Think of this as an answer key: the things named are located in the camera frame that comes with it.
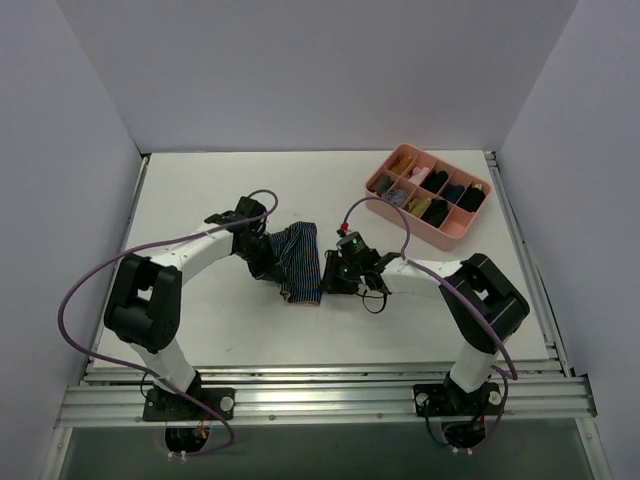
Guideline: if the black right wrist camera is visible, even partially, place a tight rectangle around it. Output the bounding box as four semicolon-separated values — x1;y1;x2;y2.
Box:
336;231;371;262

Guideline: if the olive green rolled garment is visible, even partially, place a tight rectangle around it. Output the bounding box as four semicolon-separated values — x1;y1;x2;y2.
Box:
407;197;431;217

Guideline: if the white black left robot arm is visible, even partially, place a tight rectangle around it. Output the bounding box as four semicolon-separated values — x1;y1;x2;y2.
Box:
104;195;284;419

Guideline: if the navy white striped underwear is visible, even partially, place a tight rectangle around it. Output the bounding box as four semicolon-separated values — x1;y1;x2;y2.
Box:
270;221;322;305

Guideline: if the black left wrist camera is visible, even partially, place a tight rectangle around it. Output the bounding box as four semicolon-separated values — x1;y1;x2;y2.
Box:
234;196;267;224

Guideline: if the pink white rolled garment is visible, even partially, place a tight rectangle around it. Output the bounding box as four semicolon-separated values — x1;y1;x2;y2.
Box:
408;166;430;185

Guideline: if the black rolled garment front row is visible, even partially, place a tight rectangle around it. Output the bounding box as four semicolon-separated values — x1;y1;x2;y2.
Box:
421;199;449;228

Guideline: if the dark blue rolled garment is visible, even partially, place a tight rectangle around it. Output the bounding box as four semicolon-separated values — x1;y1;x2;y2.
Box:
441;184;466;204

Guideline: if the black rolled garment with tag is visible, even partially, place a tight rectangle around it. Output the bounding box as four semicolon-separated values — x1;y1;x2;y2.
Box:
457;184;486;213

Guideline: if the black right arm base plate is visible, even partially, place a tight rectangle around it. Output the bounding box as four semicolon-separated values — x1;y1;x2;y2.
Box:
412;381;503;418

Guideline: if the mustard yellow rolled garment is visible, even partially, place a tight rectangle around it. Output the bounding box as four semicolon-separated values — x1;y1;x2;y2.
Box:
389;155;413;176

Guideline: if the dark grey rolled garment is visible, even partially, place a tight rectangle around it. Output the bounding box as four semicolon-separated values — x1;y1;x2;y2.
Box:
370;174;394;195

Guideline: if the grey patterned rolled garment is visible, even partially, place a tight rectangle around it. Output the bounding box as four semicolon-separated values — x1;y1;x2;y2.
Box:
382;187;410;207

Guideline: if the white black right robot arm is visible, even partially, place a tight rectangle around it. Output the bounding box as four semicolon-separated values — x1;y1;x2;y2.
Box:
321;250;530;413

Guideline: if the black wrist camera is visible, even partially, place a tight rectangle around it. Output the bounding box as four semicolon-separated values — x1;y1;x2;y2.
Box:
336;231;371;262
234;196;267;224

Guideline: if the pink divided organizer tray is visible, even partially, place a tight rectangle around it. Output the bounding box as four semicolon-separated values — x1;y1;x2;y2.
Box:
365;144;492;251

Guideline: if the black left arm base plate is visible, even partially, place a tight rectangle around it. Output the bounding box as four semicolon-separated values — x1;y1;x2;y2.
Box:
142;386;236;422

